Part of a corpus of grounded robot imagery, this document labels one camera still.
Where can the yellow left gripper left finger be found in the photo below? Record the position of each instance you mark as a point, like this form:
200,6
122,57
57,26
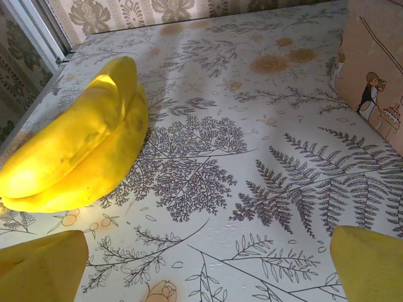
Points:
41,270

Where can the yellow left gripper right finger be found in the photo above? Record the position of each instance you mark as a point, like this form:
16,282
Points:
371,267

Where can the pink cartoon print box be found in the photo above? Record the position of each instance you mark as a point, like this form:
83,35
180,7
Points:
371,47

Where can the yellow plush banana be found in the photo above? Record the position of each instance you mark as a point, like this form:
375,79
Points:
78,157

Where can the aluminium frame post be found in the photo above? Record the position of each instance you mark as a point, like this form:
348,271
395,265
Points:
47,31

